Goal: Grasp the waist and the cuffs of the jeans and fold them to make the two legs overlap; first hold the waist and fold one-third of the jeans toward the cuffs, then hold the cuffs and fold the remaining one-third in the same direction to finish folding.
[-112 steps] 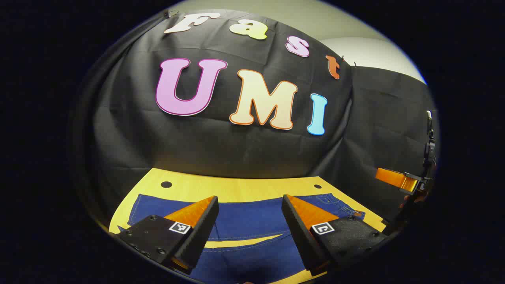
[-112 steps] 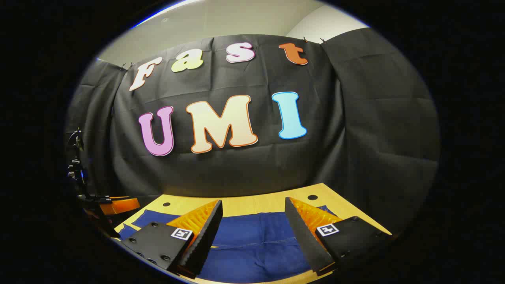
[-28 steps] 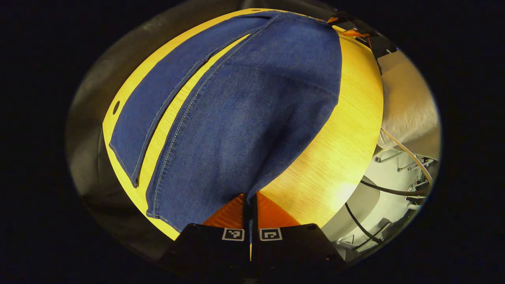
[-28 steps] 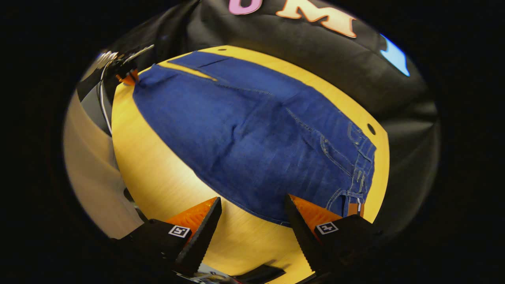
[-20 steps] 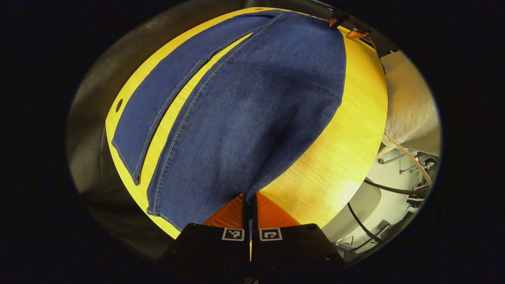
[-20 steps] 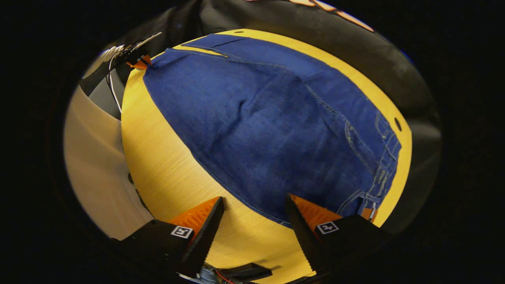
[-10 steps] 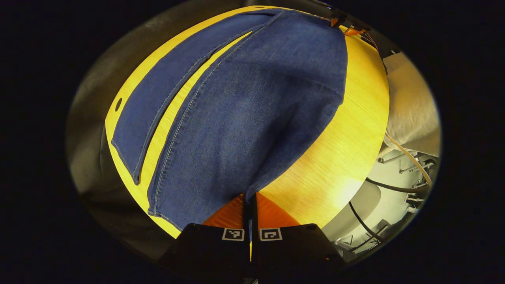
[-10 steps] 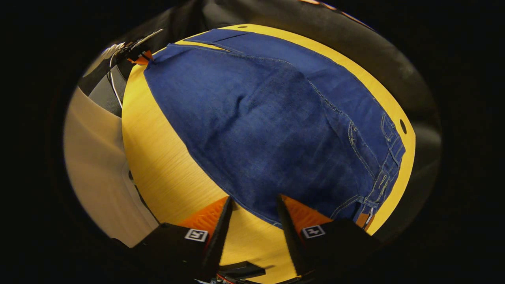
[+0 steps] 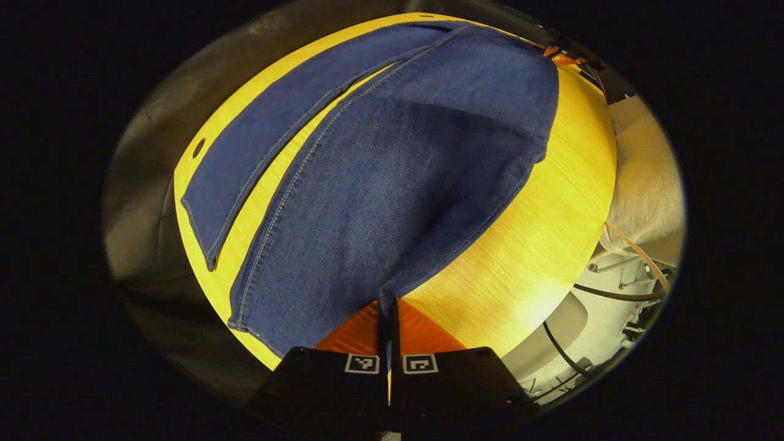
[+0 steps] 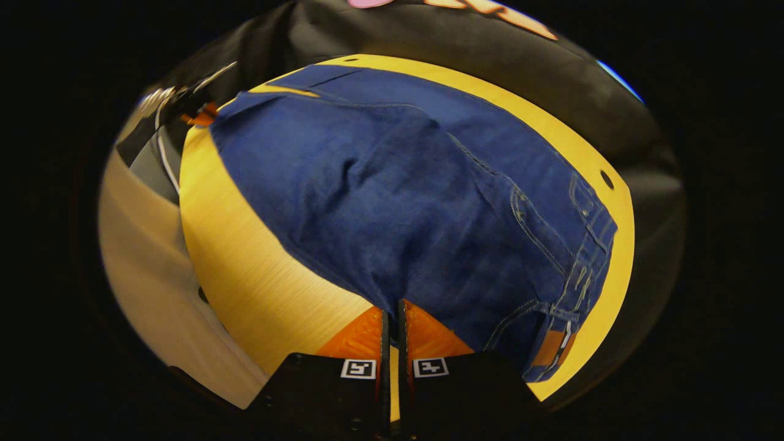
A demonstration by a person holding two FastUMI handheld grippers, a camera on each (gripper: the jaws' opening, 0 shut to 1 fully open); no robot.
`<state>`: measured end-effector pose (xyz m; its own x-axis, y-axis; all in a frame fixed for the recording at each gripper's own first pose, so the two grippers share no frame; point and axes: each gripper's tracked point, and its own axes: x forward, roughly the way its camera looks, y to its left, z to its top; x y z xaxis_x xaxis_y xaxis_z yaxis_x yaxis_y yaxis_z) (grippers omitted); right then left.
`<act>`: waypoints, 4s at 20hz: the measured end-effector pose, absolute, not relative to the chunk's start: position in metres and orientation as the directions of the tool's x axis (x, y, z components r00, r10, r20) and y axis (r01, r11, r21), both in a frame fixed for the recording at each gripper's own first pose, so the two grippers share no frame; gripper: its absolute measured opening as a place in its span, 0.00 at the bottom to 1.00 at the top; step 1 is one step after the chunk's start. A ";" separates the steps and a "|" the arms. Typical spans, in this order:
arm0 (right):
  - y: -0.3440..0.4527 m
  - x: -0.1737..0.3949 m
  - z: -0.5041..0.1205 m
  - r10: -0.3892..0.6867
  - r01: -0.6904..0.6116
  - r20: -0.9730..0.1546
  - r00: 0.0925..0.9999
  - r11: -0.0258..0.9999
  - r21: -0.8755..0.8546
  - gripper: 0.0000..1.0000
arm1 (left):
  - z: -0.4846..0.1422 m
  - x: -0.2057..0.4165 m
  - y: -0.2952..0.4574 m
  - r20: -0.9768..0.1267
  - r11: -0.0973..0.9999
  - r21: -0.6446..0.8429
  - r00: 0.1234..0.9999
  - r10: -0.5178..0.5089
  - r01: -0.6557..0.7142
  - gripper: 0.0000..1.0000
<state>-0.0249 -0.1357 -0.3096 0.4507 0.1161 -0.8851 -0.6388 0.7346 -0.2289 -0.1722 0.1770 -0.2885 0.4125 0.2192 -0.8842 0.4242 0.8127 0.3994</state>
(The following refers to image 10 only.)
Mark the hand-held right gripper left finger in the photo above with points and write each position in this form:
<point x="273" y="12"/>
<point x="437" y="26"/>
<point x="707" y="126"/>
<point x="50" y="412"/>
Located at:
<point x="385" y="367"/>

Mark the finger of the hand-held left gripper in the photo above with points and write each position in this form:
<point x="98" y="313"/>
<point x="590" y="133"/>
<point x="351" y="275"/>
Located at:
<point x="199" y="116"/>

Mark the blue denim jeans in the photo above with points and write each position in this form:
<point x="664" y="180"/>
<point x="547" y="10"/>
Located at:
<point x="398" y="202"/>

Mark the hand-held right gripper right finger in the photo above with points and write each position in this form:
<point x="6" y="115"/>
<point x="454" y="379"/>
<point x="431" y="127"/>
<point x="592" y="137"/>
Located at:
<point x="403" y="380"/>

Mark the black backdrop cloth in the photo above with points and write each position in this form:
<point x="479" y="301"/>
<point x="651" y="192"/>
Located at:
<point x="490" y="49"/>

